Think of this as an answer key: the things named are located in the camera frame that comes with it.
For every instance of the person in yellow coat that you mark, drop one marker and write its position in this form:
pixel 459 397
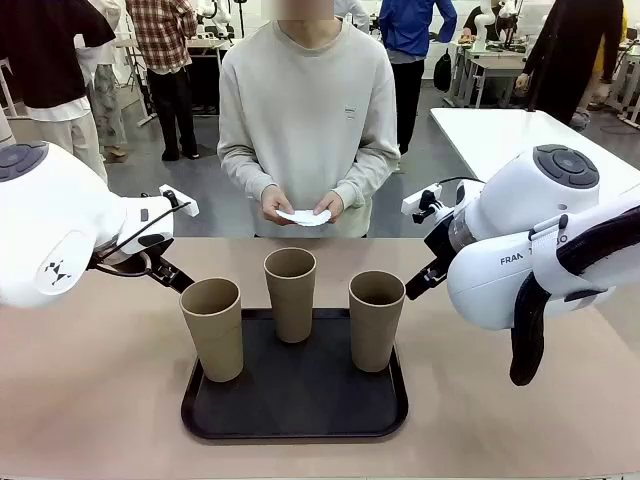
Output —
pixel 606 60

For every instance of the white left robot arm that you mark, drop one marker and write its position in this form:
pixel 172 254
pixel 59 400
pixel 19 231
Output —
pixel 60 215

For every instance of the tall brown paper cup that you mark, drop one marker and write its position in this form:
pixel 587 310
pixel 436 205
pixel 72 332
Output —
pixel 291 310
pixel 375 335
pixel 212 340

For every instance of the person's left forearm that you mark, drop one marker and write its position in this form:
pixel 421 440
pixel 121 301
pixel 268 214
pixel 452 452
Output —
pixel 370 180

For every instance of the person in black coat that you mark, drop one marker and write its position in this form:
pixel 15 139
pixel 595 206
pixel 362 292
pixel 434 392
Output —
pixel 565 50

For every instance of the person in beige sweater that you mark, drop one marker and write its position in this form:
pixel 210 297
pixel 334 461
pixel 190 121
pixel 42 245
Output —
pixel 305 100

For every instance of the person's right hand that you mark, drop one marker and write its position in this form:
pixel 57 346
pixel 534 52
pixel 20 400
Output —
pixel 275 202

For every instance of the person's left hand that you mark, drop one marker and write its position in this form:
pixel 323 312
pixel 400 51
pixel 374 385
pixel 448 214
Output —
pixel 332 205

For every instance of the white scalloped paper coaster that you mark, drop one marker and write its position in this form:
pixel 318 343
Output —
pixel 305 218

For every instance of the white cylindrical appliance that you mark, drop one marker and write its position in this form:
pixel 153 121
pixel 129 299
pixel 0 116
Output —
pixel 4 130

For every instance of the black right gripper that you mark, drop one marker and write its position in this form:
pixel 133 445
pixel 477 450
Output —
pixel 440 240

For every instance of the black plastic tray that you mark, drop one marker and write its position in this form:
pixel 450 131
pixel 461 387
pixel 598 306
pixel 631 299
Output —
pixel 300 400

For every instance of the white table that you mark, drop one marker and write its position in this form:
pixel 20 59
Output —
pixel 475 130

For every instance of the person in blue jacket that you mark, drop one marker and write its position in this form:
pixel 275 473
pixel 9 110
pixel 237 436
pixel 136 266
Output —
pixel 405 25

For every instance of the person in plaid shirt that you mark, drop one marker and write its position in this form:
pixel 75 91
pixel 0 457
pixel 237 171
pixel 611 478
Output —
pixel 160 35

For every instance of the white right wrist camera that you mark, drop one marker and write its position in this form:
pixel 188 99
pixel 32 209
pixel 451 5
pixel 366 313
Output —
pixel 417 199

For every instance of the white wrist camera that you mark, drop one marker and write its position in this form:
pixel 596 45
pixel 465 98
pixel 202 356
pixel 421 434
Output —
pixel 417 199
pixel 180 202

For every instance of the seated person in black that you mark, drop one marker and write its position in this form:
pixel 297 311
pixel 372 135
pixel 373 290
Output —
pixel 475 22

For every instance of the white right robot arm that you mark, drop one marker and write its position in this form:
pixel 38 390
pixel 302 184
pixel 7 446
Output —
pixel 500 200

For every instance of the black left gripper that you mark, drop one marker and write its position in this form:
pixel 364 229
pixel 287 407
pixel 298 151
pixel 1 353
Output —
pixel 156 241

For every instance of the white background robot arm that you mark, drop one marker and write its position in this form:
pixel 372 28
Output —
pixel 220 12
pixel 481 30

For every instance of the black hanging bag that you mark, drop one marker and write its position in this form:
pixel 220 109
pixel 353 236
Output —
pixel 443 72

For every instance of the grey bundle on floor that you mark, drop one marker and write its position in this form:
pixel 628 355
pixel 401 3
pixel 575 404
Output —
pixel 581 120

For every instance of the person's right forearm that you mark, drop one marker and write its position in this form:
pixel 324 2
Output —
pixel 240 175

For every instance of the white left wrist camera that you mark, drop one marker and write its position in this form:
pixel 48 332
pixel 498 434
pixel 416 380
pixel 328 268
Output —
pixel 180 202

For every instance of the person in patterned skirt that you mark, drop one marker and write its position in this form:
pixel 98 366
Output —
pixel 107 100

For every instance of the person in black top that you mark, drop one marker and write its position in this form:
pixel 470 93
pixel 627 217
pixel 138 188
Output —
pixel 40 50

